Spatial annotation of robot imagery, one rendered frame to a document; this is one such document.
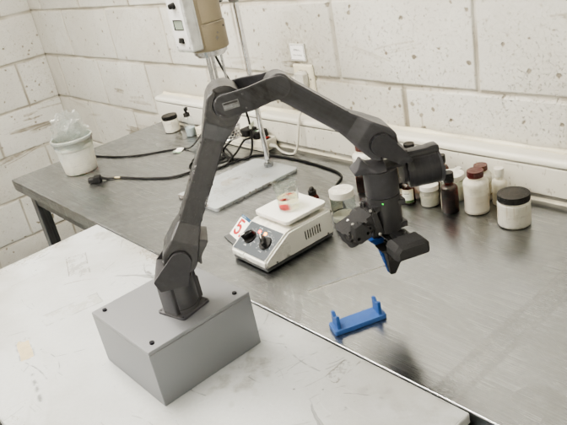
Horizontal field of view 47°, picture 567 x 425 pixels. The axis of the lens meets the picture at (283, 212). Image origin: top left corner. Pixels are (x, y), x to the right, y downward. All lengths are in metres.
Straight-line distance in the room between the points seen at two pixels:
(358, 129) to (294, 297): 0.41
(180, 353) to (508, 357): 0.52
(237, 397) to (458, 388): 0.34
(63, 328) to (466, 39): 1.08
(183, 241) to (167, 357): 0.19
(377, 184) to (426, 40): 0.66
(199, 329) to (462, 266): 0.53
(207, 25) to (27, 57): 2.09
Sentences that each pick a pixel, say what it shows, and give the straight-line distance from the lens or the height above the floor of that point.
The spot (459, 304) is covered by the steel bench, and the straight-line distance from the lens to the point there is 1.21.
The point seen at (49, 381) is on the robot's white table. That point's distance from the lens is 1.29.
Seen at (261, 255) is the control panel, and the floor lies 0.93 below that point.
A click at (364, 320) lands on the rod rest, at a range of 1.18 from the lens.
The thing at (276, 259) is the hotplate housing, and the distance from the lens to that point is 1.39.
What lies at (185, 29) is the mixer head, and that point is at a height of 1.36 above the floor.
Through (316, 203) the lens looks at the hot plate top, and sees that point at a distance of 1.45.
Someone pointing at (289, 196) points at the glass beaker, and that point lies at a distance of 1.41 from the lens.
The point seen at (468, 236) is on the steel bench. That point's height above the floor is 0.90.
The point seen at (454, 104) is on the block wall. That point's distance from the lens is 1.65.
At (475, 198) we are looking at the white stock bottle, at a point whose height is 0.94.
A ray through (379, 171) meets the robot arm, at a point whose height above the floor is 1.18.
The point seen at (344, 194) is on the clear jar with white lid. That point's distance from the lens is 1.49.
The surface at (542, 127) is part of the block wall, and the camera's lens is 1.54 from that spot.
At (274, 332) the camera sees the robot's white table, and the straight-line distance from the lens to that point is 1.21.
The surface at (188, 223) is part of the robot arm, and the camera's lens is 1.05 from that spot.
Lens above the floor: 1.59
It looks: 25 degrees down
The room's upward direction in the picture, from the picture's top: 11 degrees counter-clockwise
